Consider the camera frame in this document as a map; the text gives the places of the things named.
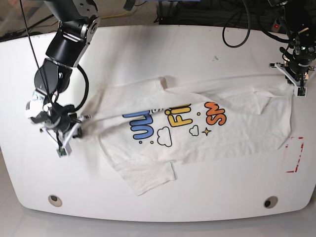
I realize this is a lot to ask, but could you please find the white printed T-shirt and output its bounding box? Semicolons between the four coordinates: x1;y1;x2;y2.
82;78;293;196

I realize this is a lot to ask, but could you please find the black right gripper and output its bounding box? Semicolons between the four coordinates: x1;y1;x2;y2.
25;92;82;138

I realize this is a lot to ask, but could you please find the red tape rectangle marker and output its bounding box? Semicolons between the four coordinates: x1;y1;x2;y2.
282;136;304;174

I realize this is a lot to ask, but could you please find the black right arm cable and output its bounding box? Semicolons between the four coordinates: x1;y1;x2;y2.
19;0;90;112

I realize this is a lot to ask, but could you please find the left table grommet hole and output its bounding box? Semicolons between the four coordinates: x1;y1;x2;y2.
48;195;62;207

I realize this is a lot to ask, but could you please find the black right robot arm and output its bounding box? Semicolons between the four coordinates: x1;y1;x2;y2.
26;0;100;135

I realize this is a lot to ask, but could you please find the table grommet hole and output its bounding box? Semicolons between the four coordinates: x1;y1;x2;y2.
264;196;278;209
48;195;62;207

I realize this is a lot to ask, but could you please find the right table grommet hole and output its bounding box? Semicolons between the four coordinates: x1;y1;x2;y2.
264;196;278;209

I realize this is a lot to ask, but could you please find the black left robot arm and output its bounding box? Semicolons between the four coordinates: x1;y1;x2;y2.
269;0;316;82

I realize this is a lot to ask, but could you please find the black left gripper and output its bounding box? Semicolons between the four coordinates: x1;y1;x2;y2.
283;46;316;81

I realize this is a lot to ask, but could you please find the black power strip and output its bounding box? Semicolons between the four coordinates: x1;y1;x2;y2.
272;19;282;33

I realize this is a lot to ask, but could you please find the yellow cable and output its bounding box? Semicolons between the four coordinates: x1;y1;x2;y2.
100;8;141;20

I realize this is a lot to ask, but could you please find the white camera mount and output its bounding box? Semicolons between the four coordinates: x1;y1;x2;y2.
40;115;91;158
269;62;316;97

